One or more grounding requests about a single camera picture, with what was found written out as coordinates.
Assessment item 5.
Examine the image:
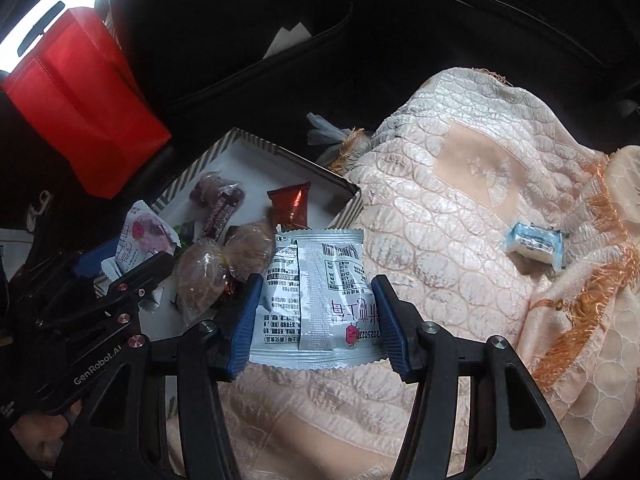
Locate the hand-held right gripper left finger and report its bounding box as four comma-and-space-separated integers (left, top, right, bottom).
52, 273, 264, 480

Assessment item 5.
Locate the clear plastic bag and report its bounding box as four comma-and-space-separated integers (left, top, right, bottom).
306, 112, 347, 147

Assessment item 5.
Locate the dark red wrapped candy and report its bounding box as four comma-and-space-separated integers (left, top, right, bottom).
189, 172, 246, 208

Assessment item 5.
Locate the red fabric bag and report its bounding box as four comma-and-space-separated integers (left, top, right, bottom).
0, 6, 172, 198

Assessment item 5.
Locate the white and pink snack packet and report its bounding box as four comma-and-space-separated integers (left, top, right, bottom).
111, 200, 182, 281

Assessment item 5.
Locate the person's left hand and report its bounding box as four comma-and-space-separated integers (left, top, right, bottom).
9, 402, 83, 467

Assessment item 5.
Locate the dark brown snack bar packet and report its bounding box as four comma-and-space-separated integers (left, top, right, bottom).
200, 185, 246, 241

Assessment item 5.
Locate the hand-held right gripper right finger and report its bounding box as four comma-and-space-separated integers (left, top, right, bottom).
371, 275, 587, 480

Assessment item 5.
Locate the car window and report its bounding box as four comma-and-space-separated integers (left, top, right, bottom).
0, 0, 108, 73

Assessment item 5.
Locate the white barcode snack packet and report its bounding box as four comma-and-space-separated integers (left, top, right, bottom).
248, 227, 383, 371

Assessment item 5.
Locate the orange-red snack packet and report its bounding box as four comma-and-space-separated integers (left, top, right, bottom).
266, 181, 312, 228

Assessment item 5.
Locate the white paper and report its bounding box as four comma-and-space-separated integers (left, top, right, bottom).
264, 21, 314, 57

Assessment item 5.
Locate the clear-wrapped brown snack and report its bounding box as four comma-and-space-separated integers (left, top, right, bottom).
222, 215, 278, 281
172, 237, 236, 326

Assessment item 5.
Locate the striped cardboard box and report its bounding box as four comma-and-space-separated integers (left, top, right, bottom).
95, 127, 363, 411

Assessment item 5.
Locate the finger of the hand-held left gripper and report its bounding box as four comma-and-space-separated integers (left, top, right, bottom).
30, 250, 174, 306
27, 287, 151, 356

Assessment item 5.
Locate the cream embroidered blanket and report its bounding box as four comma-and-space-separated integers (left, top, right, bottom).
167, 66, 640, 480

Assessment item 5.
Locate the light blue snack packet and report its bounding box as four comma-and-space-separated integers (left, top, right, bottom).
502, 221, 571, 273

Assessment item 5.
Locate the black seat back pocket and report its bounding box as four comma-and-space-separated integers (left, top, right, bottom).
167, 0, 357, 113

